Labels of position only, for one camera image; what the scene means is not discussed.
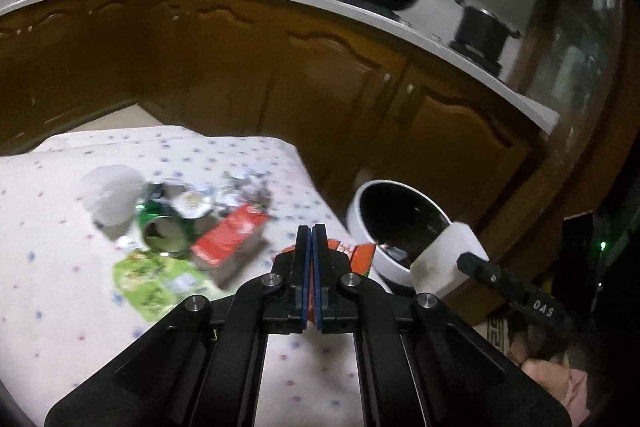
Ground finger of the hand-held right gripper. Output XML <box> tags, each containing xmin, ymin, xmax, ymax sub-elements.
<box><xmin>456</xmin><ymin>252</ymin><xmax>572</xmax><ymax>329</ymax></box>

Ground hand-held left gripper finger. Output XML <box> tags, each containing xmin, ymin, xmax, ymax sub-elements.
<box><xmin>44</xmin><ymin>224</ymin><xmax>312</xmax><ymax>427</ymax></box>
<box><xmin>311</xmin><ymin>224</ymin><xmax>573</xmax><ymax>427</ymax></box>

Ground white paper cup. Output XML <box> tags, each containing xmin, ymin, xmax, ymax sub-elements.
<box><xmin>409</xmin><ymin>221</ymin><xmax>490</xmax><ymax>299</ymax></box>

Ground orange snack packet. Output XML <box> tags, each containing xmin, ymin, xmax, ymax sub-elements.
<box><xmin>280</xmin><ymin>242</ymin><xmax>378</xmax><ymax>288</ymax></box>

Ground white round trash bin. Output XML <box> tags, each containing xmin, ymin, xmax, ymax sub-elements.
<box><xmin>346</xmin><ymin>179</ymin><xmax>468</xmax><ymax>295</ymax></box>

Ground red carton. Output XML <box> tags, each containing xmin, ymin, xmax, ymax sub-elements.
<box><xmin>190</xmin><ymin>203</ymin><xmax>271</xmax><ymax>285</ymax></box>

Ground black trash bag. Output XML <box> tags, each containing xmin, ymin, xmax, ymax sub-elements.
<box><xmin>359</xmin><ymin>183</ymin><xmax>453</xmax><ymax>258</ymax></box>

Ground silver wrapper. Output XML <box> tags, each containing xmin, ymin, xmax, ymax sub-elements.
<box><xmin>215</xmin><ymin>171</ymin><xmax>273</xmax><ymax>212</ymax></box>

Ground round foil lid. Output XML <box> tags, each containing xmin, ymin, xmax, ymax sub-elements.
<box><xmin>172</xmin><ymin>187</ymin><xmax>216</xmax><ymax>220</ymax></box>

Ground green pouch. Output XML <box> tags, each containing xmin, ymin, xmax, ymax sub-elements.
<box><xmin>112</xmin><ymin>249</ymin><xmax>221</xmax><ymax>323</ymax></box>

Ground crushed green can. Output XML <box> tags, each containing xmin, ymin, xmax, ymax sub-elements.
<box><xmin>135</xmin><ymin>183</ymin><xmax>195</xmax><ymax>260</ymax></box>

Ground white foam fruit net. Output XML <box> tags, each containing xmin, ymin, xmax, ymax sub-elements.
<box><xmin>80</xmin><ymin>164</ymin><xmax>147</xmax><ymax>229</ymax></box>

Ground person's right hand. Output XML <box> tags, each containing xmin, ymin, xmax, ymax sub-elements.
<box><xmin>507</xmin><ymin>318</ymin><xmax>576</xmax><ymax>370</ymax></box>

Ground patterned floor mat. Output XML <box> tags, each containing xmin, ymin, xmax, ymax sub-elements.
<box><xmin>475</xmin><ymin>314</ymin><xmax>516</xmax><ymax>358</ymax></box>

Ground pink clothing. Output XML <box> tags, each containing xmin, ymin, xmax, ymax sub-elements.
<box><xmin>520</xmin><ymin>354</ymin><xmax>591</xmax><ymax>427</ymax></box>

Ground wooden framed glass door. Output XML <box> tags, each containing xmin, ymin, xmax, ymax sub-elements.
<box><xmin>500</xmin><ymin>0</ymin><xmax>640</xmax><ymax>288</ymax></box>

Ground wooden base cabinets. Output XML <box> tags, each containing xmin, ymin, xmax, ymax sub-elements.
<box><xmin>0</xmin><ymin>0</ymin><xmax>546</xmax><ymax>258</ymax></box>

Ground floral tablecloth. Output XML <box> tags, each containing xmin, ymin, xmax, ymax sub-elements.
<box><xmin>0</xmin><ymin>125</ymin><xmax>416</xmax><ymax>427</ymax></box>

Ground white kitchen countertop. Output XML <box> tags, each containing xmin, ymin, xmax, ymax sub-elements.
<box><xmin>0</xmin><ymin>0</ymin><xmax>561</xmax><ymax>135</ymax></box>

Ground black cooking pot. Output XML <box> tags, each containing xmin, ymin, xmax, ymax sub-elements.
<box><xmin>448</xmin><ymin>0</ymin><xmax>522</xmax><ymax>58</ymax></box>

